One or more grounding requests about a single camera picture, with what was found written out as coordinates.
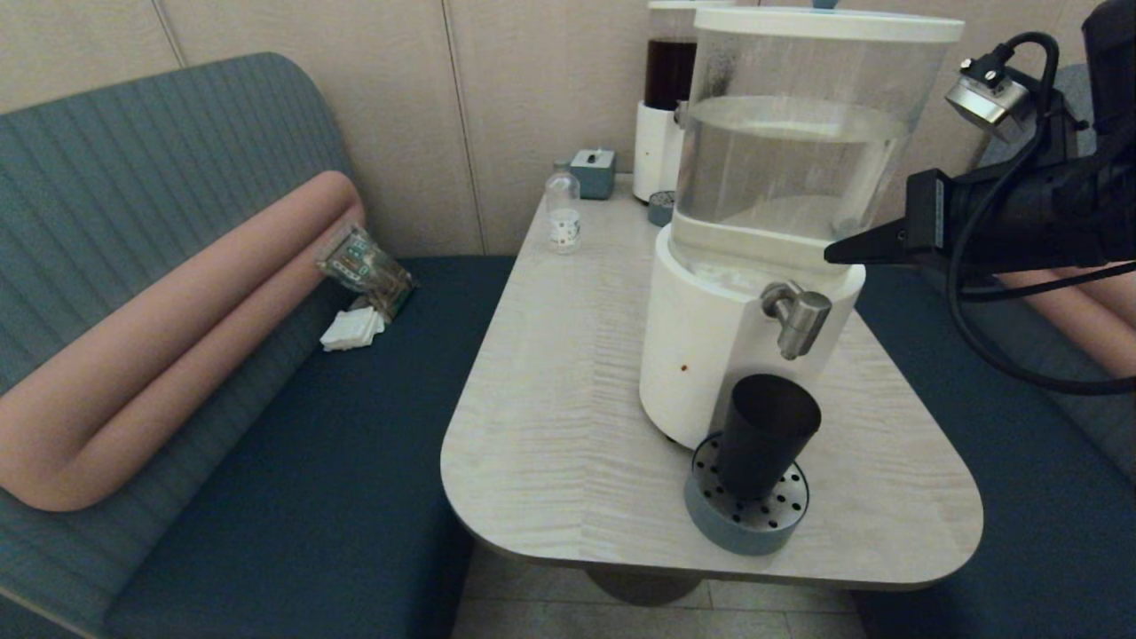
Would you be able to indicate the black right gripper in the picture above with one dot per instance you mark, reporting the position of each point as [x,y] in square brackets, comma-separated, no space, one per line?
[1021,217]

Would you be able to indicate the small round drip tray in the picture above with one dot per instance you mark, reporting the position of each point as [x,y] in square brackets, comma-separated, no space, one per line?
[659,209]

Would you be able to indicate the round blue drip tray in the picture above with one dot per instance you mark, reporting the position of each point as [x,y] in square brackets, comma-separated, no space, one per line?
[741,528]

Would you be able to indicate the silver dispenser tap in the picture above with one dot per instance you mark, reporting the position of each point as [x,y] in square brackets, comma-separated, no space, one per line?
[799,319]

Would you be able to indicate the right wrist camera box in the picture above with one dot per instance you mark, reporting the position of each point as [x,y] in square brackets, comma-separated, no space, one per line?
[985,98]

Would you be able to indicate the clear plastic snack bag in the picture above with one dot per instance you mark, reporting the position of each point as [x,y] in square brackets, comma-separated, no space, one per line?
[366,266]

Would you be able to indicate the small blue box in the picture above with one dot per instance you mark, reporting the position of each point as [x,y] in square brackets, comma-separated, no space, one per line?
[592,174]

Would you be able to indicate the pink bolster cushion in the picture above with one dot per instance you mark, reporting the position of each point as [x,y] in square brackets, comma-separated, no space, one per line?
[1083,319]
[177,355]

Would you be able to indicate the black plastic cup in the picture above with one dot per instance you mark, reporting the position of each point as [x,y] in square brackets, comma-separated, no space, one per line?
[765,435]

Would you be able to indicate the large clear water dispenser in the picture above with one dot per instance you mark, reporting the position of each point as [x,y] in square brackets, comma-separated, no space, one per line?
[781,177]

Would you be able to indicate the dark drink dispenser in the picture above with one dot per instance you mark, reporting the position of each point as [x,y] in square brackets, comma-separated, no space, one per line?
[661,133]

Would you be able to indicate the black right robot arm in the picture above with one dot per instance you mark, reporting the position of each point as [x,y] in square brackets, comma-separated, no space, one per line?
[1114,71]

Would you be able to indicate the small clear bottle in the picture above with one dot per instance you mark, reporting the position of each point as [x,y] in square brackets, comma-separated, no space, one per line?
[563,222]

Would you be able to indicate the white paper napkins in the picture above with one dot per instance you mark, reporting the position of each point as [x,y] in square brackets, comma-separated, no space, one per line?
[351,330]

